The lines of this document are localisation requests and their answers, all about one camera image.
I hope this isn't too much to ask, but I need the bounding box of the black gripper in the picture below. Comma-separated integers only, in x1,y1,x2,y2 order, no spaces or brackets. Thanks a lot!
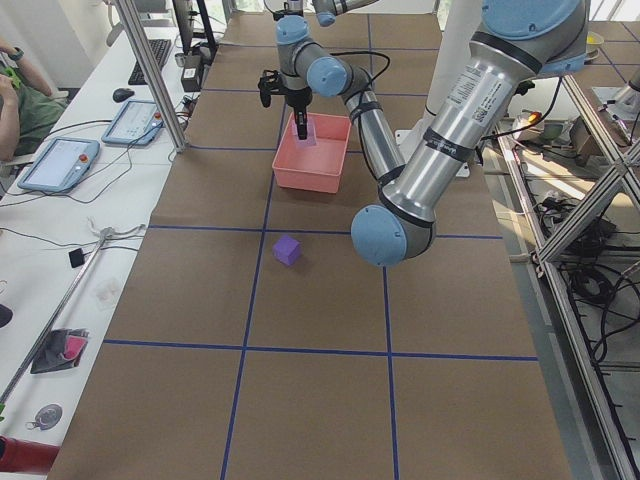
258,70,313,140

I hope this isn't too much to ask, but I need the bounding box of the black keyboard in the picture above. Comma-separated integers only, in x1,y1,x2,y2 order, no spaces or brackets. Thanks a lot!
127,38,173,86

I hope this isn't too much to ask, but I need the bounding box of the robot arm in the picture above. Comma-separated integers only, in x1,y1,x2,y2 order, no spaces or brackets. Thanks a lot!
311,0,377,27
259,1,590,267

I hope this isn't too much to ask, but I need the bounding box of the aluminium rod on desk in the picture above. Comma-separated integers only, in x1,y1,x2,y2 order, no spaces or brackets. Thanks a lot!
1,227,115,411

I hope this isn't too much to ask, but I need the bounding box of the aluminium frame post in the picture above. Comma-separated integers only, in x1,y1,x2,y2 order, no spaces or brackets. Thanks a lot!
114,0,187,153

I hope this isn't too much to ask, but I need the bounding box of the far teach pendant tablet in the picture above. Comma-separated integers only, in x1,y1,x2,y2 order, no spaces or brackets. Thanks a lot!
101,99,163,146

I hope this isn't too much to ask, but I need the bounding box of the black power supply box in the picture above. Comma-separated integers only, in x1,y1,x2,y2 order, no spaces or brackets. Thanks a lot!
181,54,203,93

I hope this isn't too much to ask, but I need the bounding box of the person in green shirt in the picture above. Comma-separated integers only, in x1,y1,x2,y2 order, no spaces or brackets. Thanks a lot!
1,37,67,162

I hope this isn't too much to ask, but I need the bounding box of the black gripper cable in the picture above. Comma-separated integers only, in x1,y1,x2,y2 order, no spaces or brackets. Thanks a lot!
329,49,392,116

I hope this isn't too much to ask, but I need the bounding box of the near teach pendant tablet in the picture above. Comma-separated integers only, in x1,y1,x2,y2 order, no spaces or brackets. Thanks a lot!
18,137,100,193

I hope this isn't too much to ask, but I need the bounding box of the pink plastic bin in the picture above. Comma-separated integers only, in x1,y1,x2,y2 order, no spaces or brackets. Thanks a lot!
272,113,351,194

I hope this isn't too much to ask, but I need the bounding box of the aluminium frame rail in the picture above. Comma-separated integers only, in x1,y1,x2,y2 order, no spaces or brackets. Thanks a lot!
498,66,639,479

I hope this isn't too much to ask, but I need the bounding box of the black computer monitor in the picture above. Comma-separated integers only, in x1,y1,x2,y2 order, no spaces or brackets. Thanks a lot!
172,0,218,57

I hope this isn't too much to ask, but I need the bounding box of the pink and black pouch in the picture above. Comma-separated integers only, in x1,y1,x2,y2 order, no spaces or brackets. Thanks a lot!
30,329,89,374

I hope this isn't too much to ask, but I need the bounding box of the teach pendant tablet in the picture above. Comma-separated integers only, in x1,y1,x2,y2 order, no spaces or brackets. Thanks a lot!
101,99,163,146
18,137,100,193

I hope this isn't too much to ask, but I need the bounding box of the purple foam block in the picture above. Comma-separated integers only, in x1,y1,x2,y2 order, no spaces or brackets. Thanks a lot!
272,235,301,266

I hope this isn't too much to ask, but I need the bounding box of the light pink foam block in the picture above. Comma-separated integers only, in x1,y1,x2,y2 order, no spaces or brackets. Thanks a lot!
292,120,317,148

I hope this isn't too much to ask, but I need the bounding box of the black computer mouse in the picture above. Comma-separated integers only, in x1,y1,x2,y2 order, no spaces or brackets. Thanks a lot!
112,88,135,103

